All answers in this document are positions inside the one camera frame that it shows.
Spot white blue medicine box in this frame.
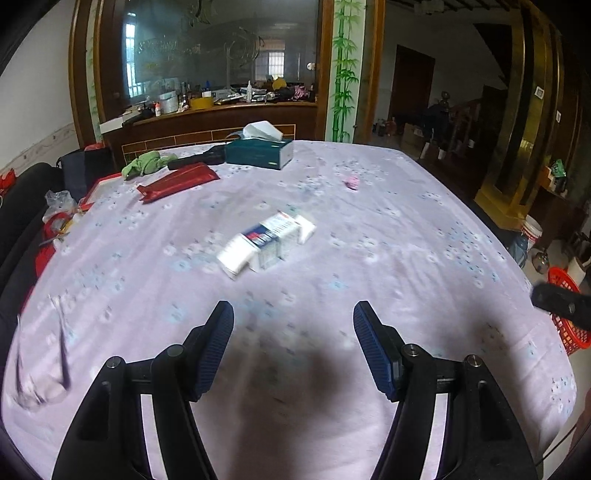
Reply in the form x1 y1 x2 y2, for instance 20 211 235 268
216 211 317 279

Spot red plastic mesh basket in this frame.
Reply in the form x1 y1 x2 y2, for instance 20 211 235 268
547 266 590 356

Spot metal kettle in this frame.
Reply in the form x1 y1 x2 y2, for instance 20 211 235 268
532 250 550 275

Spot eyeglasses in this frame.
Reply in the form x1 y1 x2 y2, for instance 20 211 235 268
14 295 71 412

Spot blue thermos jug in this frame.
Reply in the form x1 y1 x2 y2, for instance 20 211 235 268
508 232 529 268

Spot white paint bucket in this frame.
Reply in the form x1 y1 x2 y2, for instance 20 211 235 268
521 215 543 251

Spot clear plastic bag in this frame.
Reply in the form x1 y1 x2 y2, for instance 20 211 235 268
42 190 78 223

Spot black sofa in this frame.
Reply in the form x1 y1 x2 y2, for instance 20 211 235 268
0 162 66 324

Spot pink crumpled ball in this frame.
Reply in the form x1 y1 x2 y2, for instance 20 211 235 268
344 176 360 191

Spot dark bag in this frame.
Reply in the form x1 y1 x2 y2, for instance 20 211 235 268
57 147 116 201

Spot red flat pouch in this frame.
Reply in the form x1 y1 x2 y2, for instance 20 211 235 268
137 163 219 204

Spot floral purple bed sheet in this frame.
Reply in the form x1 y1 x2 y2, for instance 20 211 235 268
2 141 577 479

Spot green cloth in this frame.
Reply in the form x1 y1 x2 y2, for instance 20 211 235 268
121 151 178 180

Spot wooden headboard shelf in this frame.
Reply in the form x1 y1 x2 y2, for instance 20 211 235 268
103 102 324 167

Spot teal tissue box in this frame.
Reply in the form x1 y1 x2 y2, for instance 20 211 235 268
224 120 294 170

